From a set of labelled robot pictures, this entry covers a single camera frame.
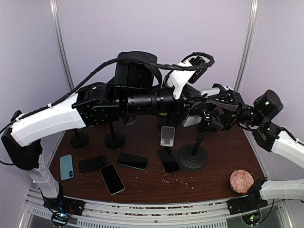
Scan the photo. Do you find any white phone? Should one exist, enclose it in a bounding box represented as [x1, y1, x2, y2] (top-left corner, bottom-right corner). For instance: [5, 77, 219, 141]
[100, 164, 125, 195]

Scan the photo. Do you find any black phone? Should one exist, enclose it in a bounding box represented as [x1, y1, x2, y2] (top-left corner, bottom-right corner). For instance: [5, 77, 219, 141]
[78, 155, 108, 173]
[181, 87, 220, 127]

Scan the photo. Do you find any aluminium frame post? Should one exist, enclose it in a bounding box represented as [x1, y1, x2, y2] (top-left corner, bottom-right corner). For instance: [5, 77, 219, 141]
[234, 0, 259, 92]
[49, 0, 74, 90]

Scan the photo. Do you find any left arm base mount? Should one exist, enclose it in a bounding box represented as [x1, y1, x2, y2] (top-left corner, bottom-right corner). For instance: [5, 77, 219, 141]
[43, 197, 85, 227]

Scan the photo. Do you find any teal phone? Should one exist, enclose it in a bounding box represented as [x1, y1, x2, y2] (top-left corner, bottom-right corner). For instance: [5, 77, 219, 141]
[59, 154, 74, 181]
[116, 152, 149, 170]

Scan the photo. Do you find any left aluminium frame post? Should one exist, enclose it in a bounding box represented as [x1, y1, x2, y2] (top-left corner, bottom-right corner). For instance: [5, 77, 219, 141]
[49, 0, 74, 90]

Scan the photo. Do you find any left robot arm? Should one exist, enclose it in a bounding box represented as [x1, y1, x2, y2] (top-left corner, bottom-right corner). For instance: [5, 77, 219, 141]
[1, 51, 214, 211]

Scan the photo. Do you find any white folding phone stand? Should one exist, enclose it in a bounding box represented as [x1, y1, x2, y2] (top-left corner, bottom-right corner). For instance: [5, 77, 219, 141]
[160, 126, 175, 147]

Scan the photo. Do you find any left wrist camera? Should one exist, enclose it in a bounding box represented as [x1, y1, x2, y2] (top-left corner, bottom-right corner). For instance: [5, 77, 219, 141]
[189, 55, 207, 84]

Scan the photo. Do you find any right aluminium frame post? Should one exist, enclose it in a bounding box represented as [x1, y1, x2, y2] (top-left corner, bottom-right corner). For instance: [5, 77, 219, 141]
[234, 0, 259, 92]

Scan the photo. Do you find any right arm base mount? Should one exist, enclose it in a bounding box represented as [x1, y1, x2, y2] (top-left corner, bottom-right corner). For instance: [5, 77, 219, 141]
[227, 196, 268, 226]

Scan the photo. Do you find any teal phone front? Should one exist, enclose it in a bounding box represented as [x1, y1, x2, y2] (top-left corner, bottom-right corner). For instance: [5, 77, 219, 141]
[59, 154, 74, 181]

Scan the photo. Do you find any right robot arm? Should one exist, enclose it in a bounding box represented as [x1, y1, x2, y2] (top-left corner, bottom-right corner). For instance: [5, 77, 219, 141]
[207, 84, 304, 210]

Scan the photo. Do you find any black wedge phone stand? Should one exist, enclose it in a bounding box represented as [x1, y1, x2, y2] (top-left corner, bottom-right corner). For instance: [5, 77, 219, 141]
[204, 119, 220, 132]

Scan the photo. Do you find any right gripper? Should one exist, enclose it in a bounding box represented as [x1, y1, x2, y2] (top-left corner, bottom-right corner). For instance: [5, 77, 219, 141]
[199, 89, 266, 131]

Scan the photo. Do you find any pink phone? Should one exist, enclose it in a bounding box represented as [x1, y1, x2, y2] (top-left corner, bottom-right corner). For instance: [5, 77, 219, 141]
[157, 148, 180, 174]

